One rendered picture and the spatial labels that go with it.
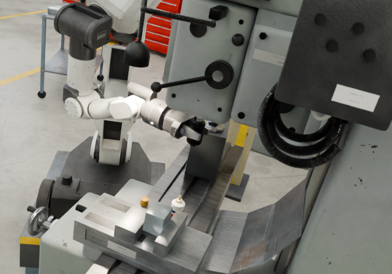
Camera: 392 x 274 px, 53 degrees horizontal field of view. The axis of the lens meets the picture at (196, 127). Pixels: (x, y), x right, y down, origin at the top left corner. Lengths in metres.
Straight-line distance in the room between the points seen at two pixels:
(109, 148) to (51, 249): 0.69
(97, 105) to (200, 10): 0.57
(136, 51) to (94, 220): 0.47
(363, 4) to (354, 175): 0.39
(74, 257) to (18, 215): 1.35
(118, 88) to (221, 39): 0.87
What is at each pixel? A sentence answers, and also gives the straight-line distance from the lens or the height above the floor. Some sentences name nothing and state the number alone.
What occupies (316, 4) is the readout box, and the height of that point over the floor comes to 1.69.
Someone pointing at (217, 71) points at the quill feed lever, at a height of 1.47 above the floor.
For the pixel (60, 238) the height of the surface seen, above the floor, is 0.75.
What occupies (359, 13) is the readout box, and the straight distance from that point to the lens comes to 0.69.
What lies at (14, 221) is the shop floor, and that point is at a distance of 2.71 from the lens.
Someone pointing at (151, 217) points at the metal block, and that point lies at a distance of 1.05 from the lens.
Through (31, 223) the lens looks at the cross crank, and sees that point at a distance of 1.65.
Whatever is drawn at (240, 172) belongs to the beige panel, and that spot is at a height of 0.16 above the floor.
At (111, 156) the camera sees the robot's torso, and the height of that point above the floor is 0.69.
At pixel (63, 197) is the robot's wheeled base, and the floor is 0.58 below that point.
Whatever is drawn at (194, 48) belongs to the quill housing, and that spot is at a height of 1.50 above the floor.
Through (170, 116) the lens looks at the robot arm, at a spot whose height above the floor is 1.25.
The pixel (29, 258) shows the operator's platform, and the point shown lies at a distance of 2.10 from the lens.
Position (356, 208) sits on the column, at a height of 1.28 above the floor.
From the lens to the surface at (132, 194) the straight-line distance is 1.49.
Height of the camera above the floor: 1.75
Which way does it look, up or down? 25 degrees down
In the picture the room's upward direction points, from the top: 12 degrees clockwise
